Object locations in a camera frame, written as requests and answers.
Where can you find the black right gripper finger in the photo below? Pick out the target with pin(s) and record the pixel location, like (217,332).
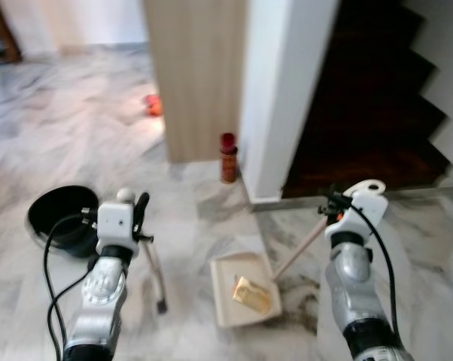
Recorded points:
(333,198)

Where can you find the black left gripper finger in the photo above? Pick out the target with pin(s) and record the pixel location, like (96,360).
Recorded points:
(141,212)

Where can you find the hand brush with black bristles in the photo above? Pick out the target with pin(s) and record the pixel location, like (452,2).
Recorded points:
(156,274)

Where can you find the yellow wrapper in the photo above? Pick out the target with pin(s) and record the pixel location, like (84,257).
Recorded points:
(251,295)

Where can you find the black round bucket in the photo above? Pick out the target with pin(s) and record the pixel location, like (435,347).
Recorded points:
(57,214)

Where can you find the dark wooden staircase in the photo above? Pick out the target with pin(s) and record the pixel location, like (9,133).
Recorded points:
(362,105)

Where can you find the orange bottle with red cap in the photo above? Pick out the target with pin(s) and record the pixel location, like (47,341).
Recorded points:
(228,162)

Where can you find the red and orange toy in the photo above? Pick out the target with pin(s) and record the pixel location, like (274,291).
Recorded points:
(153,105)

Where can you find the light wooden cabinet panel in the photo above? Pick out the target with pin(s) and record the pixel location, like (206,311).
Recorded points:
(196,83)

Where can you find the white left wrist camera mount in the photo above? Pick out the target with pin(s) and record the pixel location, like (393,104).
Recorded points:
(115,222)

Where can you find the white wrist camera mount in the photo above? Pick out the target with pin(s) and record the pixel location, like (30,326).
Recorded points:
(115,222)
(364,207)

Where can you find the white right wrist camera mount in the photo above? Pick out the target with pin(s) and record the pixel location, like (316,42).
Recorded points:
(364,207)

